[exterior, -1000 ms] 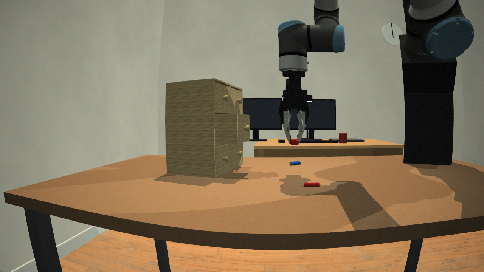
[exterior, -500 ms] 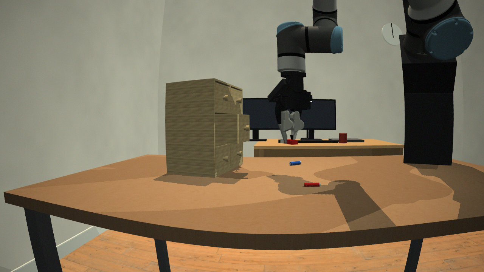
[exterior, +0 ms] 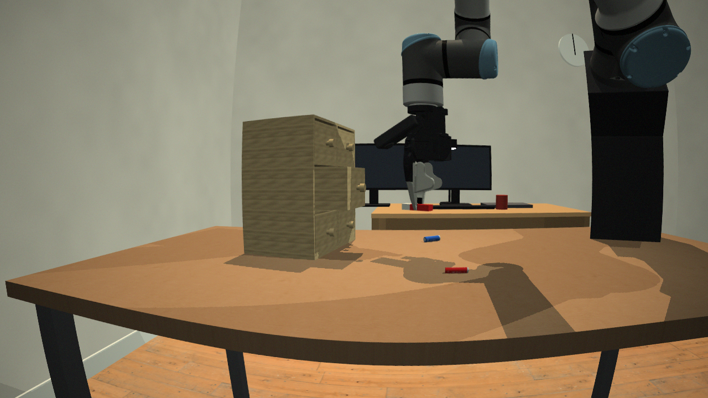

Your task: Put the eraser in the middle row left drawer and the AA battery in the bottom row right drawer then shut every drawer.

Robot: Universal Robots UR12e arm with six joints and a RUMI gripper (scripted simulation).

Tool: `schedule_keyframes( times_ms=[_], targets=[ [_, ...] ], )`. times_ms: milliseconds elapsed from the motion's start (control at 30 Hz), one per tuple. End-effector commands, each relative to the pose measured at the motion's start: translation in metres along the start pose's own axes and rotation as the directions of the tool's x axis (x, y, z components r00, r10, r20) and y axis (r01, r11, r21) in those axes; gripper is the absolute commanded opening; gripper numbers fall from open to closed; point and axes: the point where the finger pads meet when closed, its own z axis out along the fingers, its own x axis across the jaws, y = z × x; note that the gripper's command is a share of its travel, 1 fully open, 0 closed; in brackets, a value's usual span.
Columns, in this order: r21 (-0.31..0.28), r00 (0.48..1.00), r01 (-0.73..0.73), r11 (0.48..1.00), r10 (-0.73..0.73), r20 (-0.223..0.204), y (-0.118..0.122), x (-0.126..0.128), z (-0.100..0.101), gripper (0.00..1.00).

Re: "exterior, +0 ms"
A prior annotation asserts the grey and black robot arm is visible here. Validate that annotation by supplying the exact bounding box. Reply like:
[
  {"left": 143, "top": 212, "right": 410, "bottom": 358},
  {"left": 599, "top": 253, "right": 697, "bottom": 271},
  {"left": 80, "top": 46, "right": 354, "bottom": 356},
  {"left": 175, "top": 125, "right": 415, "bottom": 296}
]
[{"left": 374, "top": 0, "right": 691, "bottom": 149}]

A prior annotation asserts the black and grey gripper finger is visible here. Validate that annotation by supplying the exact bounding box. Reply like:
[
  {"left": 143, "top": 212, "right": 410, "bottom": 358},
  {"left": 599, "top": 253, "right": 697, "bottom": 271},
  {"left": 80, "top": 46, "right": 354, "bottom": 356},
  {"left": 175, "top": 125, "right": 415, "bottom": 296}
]
[
  {"left": 403, "top": 144, "right": 434, "bottom": 211},
  {"left": 417, "top": 159, "right": 442, "bottom": 204}
]

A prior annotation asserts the brown wooden chest of drawers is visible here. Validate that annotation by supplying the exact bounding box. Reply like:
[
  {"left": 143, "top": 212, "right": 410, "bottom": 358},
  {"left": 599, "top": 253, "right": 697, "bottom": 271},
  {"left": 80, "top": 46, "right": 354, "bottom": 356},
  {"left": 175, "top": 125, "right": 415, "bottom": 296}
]
[{"left": 242, "top": 114, "right": 356, "bottom": 260}]

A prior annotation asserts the red and white eraser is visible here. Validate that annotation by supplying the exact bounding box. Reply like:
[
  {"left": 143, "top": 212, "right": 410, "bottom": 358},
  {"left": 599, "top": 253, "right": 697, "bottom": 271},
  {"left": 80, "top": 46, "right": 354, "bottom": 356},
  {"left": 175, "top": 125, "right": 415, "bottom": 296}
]
[{"left": 402, "top": 203, "right": 433, "bottom": 211}]

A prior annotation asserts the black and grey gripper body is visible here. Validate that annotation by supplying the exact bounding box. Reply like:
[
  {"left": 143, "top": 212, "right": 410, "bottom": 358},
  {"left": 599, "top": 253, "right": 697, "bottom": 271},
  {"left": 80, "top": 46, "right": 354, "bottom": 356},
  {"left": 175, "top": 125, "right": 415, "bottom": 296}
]
[{"left": 404, "top": 104, "right": 451, "bottom": 162}]

